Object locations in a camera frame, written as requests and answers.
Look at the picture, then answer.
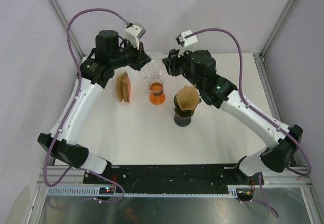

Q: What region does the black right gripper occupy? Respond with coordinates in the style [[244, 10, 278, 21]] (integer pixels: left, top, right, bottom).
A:
[[163, 44, 204, 90]]

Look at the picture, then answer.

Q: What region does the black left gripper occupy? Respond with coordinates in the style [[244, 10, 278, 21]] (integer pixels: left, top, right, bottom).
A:
[[110, 38, 151, 71]]

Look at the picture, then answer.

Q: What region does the clear glass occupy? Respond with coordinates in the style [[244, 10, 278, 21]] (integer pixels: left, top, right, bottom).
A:
[[141, 51, 167, 79]]

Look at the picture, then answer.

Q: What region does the brown paper coffee filter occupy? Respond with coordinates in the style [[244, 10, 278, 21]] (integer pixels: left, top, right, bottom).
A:
[[176, 85, 199, 107]]

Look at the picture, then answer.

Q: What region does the green glass coffee dripper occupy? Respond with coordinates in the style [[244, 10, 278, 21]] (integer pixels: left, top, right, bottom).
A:
[[173, 96, 201, 118]]

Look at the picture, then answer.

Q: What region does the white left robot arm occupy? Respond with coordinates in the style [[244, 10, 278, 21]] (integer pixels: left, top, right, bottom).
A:
[[37, 23, 151, 184]]

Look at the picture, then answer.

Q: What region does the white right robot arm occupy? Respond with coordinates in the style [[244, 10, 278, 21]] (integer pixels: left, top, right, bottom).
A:
[[162, 49, 303, 184]]

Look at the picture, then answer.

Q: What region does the orange liquid glass beaker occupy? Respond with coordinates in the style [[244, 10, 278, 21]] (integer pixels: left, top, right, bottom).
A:
[[148, 79, 166, 105]]

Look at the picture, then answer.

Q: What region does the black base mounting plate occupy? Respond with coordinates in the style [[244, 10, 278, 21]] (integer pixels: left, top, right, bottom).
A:
[[83, 163, 264, 193]]

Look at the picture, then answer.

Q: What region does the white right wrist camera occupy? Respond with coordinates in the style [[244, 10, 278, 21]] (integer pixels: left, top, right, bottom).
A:
[[176, 30, 198, 58]]

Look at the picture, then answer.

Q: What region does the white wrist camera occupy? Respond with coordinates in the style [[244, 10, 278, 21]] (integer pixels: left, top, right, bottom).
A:
[[125, 22, 146, 50], [176, 30, 198, 58]]

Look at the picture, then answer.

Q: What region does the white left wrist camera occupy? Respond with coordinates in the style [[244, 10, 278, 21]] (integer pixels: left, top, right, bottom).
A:
[[125, 22, 146, 50]]

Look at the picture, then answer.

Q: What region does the aluminium frame rail right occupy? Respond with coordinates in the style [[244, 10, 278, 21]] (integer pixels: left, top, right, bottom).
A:
[[260, 0, 308, 58]]

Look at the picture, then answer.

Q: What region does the aluminium frame rail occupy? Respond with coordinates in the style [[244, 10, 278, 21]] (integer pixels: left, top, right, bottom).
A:
[[47, 0, 84, 58], [260, 0, 308, 58]]

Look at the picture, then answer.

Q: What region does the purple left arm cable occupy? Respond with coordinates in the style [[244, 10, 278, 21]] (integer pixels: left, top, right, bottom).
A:
[[43, 7, 134, 208]]

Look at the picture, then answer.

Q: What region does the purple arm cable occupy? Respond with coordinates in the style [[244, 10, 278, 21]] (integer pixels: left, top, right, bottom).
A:
[[43, 7, 134, 208], [186, 28, 313, 218]]

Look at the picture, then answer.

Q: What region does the aluminium frame rail left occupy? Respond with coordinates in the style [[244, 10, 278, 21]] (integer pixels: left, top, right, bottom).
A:
[[47, 0, 84, 58]]

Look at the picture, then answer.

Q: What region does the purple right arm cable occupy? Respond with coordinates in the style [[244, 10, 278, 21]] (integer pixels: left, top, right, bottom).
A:
[[186, 28, 313, 218]]

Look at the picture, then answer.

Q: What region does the grey slotted cable duct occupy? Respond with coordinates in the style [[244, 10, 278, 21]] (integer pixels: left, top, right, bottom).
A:
[[45, 185, 238, 198]]

